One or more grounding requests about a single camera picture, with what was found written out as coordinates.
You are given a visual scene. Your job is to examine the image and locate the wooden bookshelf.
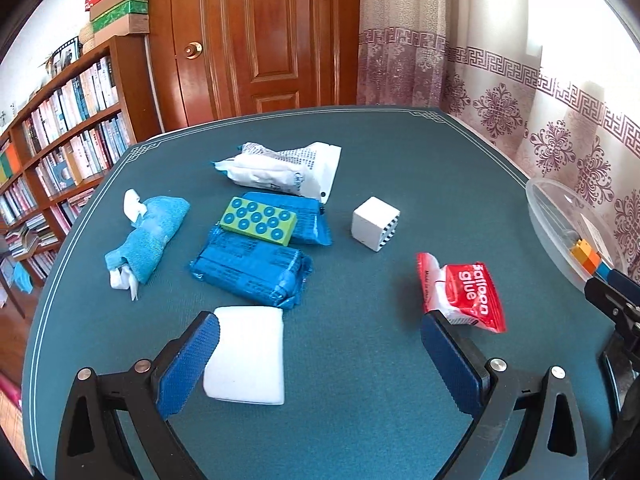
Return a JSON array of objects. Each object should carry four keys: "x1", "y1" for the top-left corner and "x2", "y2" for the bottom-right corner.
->
[{"x1": 0, "y1": 35, "x2": 163, "y2": 321}]

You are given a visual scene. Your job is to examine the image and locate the rows of books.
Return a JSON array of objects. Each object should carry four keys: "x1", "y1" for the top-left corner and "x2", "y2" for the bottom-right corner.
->
[{"x1": 0, "y1": 55, "x2": 133, "y2": 281}]

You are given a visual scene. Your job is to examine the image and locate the blue plastic packet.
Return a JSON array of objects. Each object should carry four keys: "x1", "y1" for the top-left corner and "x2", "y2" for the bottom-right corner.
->
[
  {"x1": 189, "y1": 225, "x2": 315, "y2": 310},
  {"x1": 242, "y1": 191, "x2": 333, "y2": 247}
]

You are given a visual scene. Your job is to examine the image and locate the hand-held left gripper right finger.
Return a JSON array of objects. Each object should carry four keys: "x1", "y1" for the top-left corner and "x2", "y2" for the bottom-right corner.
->
[{"x1": 420, "y1": 310, "x2": 588, "y2": 480}]

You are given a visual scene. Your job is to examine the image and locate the clear plastic container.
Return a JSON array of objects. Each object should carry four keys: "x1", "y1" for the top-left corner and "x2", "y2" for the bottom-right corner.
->
[{"x1": 525, "y1": 177, "x2": 640, "y2": 293}]

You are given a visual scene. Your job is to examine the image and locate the white cube with zigzag print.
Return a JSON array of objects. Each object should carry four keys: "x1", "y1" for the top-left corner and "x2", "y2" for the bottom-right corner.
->
[{"x1": 351, "y1": 197, "x2": 401, "y2": 253}]

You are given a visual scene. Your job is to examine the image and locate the white sponge pad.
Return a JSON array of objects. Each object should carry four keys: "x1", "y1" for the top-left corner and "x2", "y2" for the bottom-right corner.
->
[{"x1": 202, "y1": 306, "x2": 286, "y2": 406}]

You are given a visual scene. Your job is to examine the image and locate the blue rolled towel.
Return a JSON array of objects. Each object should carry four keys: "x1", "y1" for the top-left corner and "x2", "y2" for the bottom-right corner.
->
[{"x1": 104, "y1": 189, "x2": 192, "y2": 302}]

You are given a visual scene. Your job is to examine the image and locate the green and tan cardboard box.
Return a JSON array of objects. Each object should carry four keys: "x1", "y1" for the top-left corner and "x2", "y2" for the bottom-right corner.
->
[{"x1": 91, "y1": 12, "x2": 152, "y2": 47}]

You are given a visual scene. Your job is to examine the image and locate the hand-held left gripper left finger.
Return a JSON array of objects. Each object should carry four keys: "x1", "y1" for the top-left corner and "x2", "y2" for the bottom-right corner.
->
[{"x1": 57, "y1": 310, "x2": 221, "y2": 480}]

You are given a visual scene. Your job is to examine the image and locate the teal table cover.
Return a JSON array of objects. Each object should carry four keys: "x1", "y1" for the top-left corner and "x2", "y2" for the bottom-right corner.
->
[{"x1": 22, "y1": 105, "x2": 621, "y2": 480}]

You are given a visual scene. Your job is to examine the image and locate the red and white glue packet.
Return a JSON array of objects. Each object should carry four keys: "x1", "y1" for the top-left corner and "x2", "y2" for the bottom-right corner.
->
[{"x1": 416, "y1": 252, "x2": 507, "y2": 334}]

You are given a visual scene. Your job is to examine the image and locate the green block with blue studs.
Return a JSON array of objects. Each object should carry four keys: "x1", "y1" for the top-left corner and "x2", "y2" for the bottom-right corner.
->
[{"x1": 219, "y1": 196, "x2": 298, "y2": 247}]

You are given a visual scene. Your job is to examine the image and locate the brown wooden door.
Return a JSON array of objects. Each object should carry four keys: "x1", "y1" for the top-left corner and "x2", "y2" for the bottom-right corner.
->
[{"x1": 146, "y1": 0, "x2": 362, "y2": 132}]

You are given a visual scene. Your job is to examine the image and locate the flat green patterned box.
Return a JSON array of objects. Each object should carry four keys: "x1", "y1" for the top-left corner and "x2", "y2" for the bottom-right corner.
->
[{"x1": 89, "y1": 0, "x2": 151, "y2": 24}]

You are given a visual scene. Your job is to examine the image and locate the white printed plastic bag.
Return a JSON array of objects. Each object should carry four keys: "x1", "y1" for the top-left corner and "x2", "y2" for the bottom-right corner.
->
[{"x1": 210, "y1": 141, "x2": 343, "y2": 205}]

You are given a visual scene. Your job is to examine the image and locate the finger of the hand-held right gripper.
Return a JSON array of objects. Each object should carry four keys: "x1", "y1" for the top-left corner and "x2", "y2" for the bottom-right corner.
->
[
  {"x1": 596, "y1": 262, "x2": 640, "y2": 291},
  {"x1": 584, "y1": 276, "x2": 640, "y2": 328}
]

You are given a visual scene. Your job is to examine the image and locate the patterned purple white curtain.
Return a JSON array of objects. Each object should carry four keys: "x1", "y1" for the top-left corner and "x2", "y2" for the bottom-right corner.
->
[
  {"x1": 442, "y1": 0, "x2": 640, "y2": 283},
  {"x1": 356, "y1": 0, "x2": 449, "y2": 111}
]

